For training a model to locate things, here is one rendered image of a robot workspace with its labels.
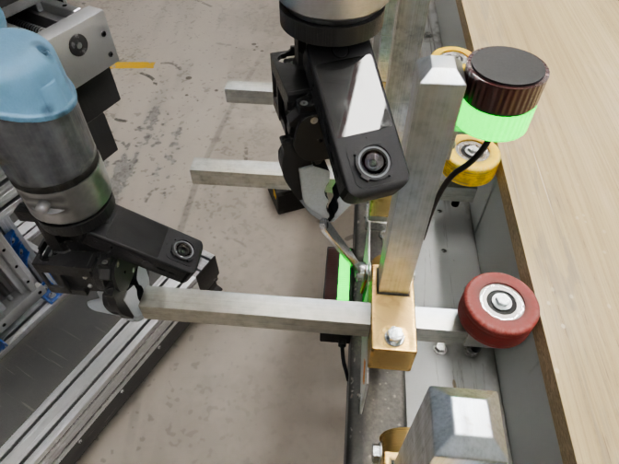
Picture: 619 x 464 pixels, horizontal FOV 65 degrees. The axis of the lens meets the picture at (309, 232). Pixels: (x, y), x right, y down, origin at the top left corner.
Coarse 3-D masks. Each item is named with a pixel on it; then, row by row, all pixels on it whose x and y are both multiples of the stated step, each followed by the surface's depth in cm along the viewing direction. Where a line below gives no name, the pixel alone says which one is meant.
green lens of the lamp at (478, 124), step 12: (468, 108) 37; (468, 120) 38; (480, 120) 37; (492, 120) 36; (504, 120) 36; (516, 120) 36; (528, 120) 37; (468, 132) 38; (480, 132) 38; (492, 132) 37; (504, 132) 37; (516, 132) 37
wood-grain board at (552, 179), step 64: (512, 0) 100; (576, 0) 100; (576, 64) 84; (576, 128) 73; (512, 192) 64; (576, 192) 64; (576, 256) 57; (576, 320) 51; (576, 384) 47; (576, 448) 43
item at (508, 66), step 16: (496, 48) 38; (512, 48) 38; (480, 64) 36; (496, 64) 36; (512, 64) 36; (528, 64) 36; (496, 80) 35; (512, 80) 35; (528, 80) 35; (448, 176) 45; (432, 208) 48
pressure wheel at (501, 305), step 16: (480, 288) 53; (496, 288) 54; (512, 288) 54; (528, 288) 53; (464, 304) 53; (480, 304) 52; (496, 304) 52; (512, 304) 52; (528, 304) 52; (464, 320) 53; (480, 320) 51; (496, 320) 51; (512, 320) 51; (528, 320) 51; (480, 336) 52; (496, 336) 51; (512, 336) 50
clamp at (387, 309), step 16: (368, 288) 63; (384, 304) 56; (400, 304) 56; (384, 320) 55; (400, 320) 55; (368, 336) 57; (384, 336) 54; (368, 352) 56; (384, 352) 53; (400, 352) 53; (416, 352) 53; (384, 368) 56; (400, 368) 56
